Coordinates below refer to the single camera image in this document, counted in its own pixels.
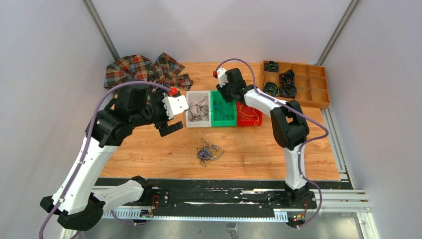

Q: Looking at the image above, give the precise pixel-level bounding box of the brown wire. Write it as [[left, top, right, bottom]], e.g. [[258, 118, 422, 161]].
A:
[[187, 97, 210, 122]]

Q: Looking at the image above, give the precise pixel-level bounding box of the yellow wire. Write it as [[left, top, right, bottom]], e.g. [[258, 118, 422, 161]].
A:
[[238, 103, 261, 126], [206, 146, 223, 158]]

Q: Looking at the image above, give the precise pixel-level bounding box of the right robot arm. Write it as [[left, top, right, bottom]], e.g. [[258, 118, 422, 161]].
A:
[[213, 68, 309, 208]]

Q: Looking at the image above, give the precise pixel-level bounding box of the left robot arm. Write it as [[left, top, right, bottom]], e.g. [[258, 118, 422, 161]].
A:
[[40, 85, 188, 231]]

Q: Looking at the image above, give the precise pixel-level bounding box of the green plastic bin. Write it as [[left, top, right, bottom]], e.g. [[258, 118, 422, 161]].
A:
[[211, 90, 237, 127]]

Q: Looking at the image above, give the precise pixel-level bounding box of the red plastic bin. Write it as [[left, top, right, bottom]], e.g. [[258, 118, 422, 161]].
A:
[[236, 102, 263, 126]]

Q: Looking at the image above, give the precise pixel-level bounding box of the white plastic bin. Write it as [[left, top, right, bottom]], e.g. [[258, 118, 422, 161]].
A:
[[186, 91, 211, 128]]

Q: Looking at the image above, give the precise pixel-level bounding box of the plaid cloth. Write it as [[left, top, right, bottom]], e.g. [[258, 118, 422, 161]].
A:
[[104, 53, 194, 91]]

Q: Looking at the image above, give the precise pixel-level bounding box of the wooden compartment tray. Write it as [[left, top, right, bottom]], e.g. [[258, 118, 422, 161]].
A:
[[261, 61, 330, 109]]

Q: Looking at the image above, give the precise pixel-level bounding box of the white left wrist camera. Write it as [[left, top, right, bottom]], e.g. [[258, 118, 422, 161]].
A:
[[162, 95, 189, 120]]

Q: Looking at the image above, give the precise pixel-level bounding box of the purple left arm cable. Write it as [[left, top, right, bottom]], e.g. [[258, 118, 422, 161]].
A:
[[39, 81, 180, 239]]

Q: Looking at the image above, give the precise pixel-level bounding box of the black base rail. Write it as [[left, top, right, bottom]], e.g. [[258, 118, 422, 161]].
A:
[[99, 178, 317, 220]]

